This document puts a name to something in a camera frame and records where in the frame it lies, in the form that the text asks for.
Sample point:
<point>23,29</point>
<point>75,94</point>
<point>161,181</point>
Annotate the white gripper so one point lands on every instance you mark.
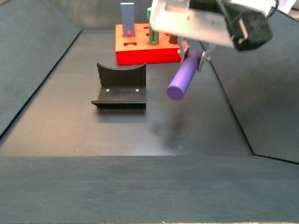
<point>176,18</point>

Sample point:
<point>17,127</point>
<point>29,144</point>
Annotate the purple cylinder peg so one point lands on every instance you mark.
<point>182,79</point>

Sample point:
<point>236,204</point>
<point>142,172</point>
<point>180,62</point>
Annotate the red peg board block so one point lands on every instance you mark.
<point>136,51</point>

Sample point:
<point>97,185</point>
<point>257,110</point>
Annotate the brown hexagonal peg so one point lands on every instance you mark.
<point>173,39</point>

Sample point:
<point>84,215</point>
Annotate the green tall peg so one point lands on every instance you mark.
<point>153,33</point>

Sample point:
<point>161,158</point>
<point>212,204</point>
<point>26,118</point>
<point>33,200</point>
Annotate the black curved holder stand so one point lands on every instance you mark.
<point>122,87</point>

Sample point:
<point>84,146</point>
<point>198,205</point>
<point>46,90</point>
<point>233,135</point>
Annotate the blue arch-shaped peg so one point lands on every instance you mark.
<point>128,9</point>

